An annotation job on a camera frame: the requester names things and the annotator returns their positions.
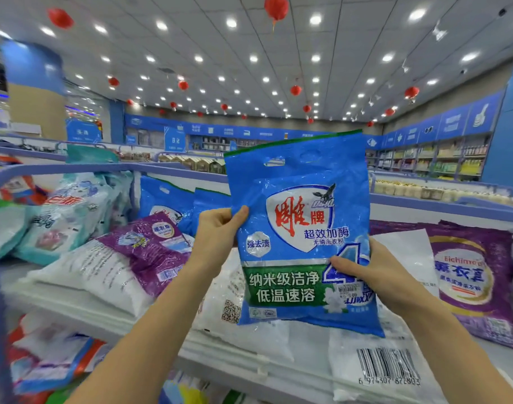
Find blue wall shelving unit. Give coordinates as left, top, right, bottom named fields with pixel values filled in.
left=364, top=92, right=503, bottom=183

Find large red paper lantern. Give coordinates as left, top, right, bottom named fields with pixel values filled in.
left=265, top=0, right=289, bottom=22

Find row of green boxes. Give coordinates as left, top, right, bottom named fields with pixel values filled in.
left=117, top=151, right=228, bottom=173

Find wall shelf of detergent bottles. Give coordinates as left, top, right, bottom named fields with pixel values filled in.
left=370, top=139, right=493, bottom=180

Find person's left hand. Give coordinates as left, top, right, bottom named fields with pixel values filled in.
left=184, top=206, right=251, bottom=278

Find small blue hanging sign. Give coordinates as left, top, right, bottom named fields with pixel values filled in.
left=164, top=127, right=188, bottom=153

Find large blue hanging sign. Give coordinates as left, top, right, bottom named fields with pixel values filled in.
left=67, top=120, right=103, bottom=144

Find row of cream containers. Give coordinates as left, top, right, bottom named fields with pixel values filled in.
left=373, top=179, right=513, bottom=207

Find rows of round ceiling lights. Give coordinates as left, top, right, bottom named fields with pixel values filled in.
left=0, top=4, right=513, bottom=123

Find blue beige column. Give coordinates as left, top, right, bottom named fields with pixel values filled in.
left=0, top=40, right=69, bottom=141

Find blue wall sign band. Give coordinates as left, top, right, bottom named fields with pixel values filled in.
left=126, top=113, right=367, bottom=152

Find person's right hand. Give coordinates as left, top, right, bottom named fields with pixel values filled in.
left=330, top=238, right=438, bottom=320

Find person's right forearm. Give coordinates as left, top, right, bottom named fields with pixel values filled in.
left=403, top=286, right=513, bottom=404

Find blue pillar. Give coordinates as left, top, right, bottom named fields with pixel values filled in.
left=482, top=50, right=513, bottom=190

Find grey metal shelf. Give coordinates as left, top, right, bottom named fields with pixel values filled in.
left=0, top=143, right=513, bottom=404

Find rows of small red lanterns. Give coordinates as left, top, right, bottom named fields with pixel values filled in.
left=46, top=7, right=421, bottom=123

